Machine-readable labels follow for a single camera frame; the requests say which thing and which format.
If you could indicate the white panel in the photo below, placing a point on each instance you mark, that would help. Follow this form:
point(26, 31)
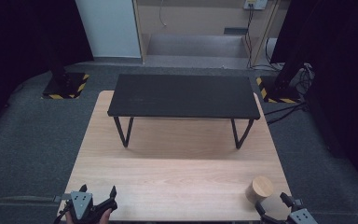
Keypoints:
point(112, 28)

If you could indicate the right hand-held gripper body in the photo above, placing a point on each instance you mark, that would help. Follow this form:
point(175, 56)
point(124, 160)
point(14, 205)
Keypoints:
point(303, 216)

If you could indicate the black curtain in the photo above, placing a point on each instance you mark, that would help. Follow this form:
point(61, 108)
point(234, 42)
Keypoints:
point(345, 77)
point(18, 46)

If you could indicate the black shelf riser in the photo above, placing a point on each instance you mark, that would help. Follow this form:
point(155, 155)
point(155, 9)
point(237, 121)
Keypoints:
point(183, 96)

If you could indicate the white power strip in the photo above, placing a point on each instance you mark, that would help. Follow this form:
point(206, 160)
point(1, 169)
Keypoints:
point(256, 3)

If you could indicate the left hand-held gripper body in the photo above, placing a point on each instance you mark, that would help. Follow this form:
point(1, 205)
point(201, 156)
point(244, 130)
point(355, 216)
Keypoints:
point(81, 203)

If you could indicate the black stand post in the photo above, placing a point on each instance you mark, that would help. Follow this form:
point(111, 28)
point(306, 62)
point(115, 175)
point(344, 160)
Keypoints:
point(59, 73)
point(287, 74)

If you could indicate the striped-edge stand base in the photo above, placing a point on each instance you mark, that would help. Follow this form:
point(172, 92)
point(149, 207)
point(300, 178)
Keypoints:
point(268, 93)
point(74, 88)

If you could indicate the round wooden block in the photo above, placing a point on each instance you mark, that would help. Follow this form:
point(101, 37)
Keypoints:
point(260, 187)

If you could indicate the person's left hand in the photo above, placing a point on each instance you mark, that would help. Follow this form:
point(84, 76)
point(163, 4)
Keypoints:
point(105, 216)

